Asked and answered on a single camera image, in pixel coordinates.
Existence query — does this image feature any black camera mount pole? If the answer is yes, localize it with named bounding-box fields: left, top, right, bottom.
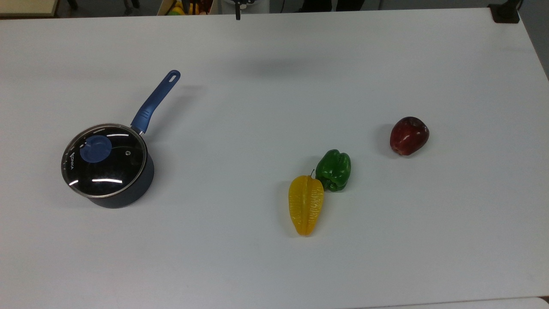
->
left=488, top=0, right=522, bottom=24

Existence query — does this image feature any glass lid with blue knob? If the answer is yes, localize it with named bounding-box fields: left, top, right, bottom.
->
left=61, top=123, right=148, bottom=199

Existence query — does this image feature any red toy apple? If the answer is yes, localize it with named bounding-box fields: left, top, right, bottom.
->
left=389, top=116, right=430, bottom=156

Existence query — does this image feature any green toy bell pepper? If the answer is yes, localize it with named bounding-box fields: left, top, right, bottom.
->
left=315, top=149, right=352, bottom=192

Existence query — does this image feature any yellow toy starfruit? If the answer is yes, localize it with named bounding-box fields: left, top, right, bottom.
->
left=288, top=170, right=325, bottom=236

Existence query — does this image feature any wooden side table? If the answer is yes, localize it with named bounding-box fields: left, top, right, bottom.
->
left=0, top=0, right=59, bottom=18

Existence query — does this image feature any blue saucepan with handle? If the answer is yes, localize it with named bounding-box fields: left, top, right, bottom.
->
left=88, top=70, right=181, bottom=209

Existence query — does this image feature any cardboard box with toy fruit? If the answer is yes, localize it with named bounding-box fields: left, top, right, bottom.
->
left=157, top=0, right=215, bottom=16

